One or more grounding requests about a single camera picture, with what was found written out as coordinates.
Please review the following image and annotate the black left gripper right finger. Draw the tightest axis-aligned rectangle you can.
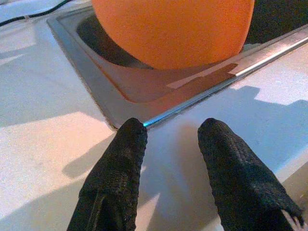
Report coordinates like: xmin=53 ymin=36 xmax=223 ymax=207
xmin=197 ymin=117 xmax=305 ymax=231

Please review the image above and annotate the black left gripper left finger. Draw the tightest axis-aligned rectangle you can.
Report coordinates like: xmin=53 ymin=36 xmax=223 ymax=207
xmin=67 ymin=117 xmax=148 ymax=231

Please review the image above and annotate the orange plastic bowl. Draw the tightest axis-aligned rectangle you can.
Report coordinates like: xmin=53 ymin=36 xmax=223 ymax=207
xmin=92 ymin=0 xmax=255 ymax=70

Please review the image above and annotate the stainless steel sink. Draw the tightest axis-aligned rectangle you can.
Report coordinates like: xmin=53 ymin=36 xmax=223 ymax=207
xmin=47 ymin=0 xmax=308 ymax=129

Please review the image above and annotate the thin black counter cable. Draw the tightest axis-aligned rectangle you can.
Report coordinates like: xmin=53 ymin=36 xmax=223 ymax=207
xmin=0 ymin=0 xmax=73 ymax=27

